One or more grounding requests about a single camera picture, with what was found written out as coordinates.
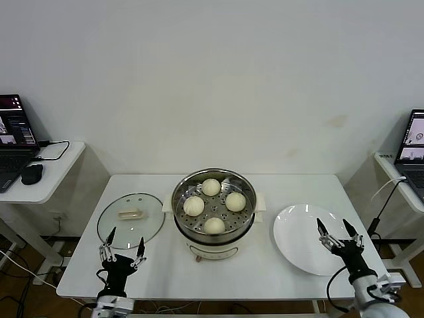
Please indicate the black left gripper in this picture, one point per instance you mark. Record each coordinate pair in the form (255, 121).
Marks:
(117, 268)

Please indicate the white side table with mouse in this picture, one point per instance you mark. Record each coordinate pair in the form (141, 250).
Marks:
(63, 169)

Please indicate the perforated steel steamer basket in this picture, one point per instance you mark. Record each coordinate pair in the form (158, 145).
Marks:
(215, 208)

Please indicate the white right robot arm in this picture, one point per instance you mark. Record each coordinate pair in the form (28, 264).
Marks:
(364, 295)

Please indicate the black computer mouse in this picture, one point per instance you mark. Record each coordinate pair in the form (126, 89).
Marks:
(32, 174)

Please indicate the black laptop with red screen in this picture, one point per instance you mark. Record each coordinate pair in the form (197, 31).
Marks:
(13, 159)

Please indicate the round glass pot lid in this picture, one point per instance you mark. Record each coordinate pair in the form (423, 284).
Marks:
(112, 218)

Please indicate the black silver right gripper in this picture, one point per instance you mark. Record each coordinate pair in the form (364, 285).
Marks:
(352, 256)

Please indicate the white steamed baozi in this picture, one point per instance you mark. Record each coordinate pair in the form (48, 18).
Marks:
(235, 202)
(193, 205)
(214, 226)
(211, 187)

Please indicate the white round plate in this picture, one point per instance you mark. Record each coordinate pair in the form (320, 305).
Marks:
(298, 238)

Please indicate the black laptop with grey screen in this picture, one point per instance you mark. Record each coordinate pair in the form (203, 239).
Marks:
(414, 159)

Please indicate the white wall socket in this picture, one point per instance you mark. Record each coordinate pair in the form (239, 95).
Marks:
(59, 217)

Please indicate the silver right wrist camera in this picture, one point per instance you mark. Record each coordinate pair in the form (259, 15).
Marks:
(392, 283)

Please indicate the cream electric cooker pot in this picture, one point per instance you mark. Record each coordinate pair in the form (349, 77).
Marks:
(215, 248)

